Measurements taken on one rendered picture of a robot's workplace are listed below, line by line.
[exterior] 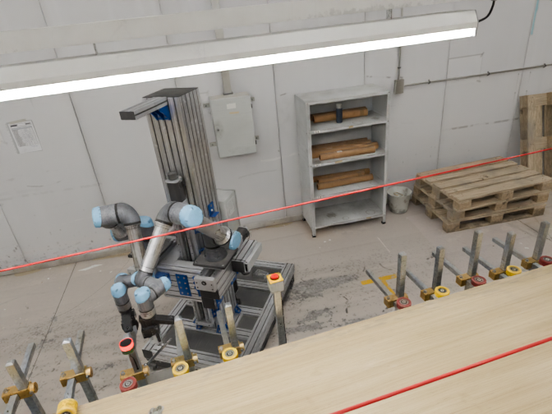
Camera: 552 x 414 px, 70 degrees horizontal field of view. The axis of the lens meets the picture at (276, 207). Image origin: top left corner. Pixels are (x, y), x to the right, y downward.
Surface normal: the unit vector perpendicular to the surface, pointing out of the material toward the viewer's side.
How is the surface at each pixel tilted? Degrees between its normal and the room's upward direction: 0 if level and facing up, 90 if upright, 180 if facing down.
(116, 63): 61
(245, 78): 90
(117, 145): 90
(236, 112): 90
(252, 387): 0
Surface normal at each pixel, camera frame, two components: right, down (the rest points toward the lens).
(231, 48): 0.21, -0.06
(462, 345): -0.09, -0.88
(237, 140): 0.21, 0.44
